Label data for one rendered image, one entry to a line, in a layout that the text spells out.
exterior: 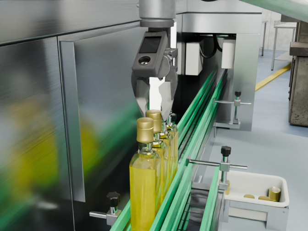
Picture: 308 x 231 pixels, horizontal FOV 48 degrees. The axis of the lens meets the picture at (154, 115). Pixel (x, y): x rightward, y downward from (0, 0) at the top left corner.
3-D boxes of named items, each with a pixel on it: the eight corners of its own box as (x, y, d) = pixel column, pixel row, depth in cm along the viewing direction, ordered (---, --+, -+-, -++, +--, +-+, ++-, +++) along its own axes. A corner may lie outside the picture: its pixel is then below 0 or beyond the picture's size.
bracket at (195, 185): (192, 201, 104) (193, 180, 102) (223, 206, 102) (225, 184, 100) (189, 207, 101) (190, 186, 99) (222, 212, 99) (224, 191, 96)
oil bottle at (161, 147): (146, 213, 87) (145, 134, 80) (167, 217, 86) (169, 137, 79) (139, 226, 82) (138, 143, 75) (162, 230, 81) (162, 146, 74)
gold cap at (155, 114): (148, 126, 79) (148, 108, 77) (163, 128, 78) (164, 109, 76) (144, 132, 75) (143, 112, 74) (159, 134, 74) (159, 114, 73)
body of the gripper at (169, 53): (178, 74, 78) (180, 19, 74) (170, 82, 70) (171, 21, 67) (146, 72, 80) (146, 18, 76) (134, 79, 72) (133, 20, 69)
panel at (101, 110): (169, 95, 157) (170, 17, 146) (175, 96, 156) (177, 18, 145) (72, 200, 75) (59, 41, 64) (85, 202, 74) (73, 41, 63)
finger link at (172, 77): (180, 97, 73) (175, 56, 71) (178, 99, 72) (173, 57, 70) (159, 99, 75) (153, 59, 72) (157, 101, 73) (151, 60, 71)
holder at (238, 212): (200, 189, 123) (201, 169, 121) (282, 201, 116) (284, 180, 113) (192, 217, 107) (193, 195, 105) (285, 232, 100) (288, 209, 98)
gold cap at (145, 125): (151, 144, 69) (151, 123, 68) (134, 142, 70) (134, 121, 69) (155, 137, 72) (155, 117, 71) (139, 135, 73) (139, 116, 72)
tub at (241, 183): (215, 190, 122) (217, 167, 119) (282, 200, 116) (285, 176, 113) (209, 218, 106) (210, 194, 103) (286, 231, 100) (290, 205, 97)
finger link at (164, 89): (181, 113, 79) (176, 74, 77) (175, 122, 74) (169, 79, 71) (168, 114, 80) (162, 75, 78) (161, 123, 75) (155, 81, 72)
